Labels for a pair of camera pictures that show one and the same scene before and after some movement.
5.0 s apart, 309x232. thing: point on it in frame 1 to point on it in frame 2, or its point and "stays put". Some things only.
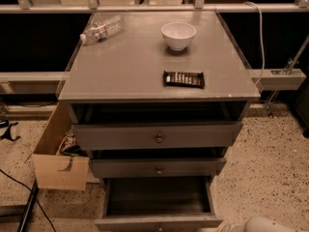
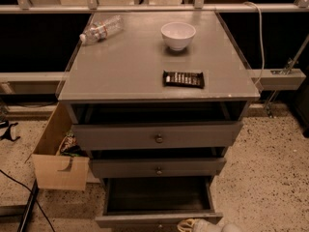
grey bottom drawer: x=158 y=204 stays put
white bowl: x=178 y=35 stays put
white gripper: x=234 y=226 to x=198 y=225
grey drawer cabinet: x=164 y=94 stays put
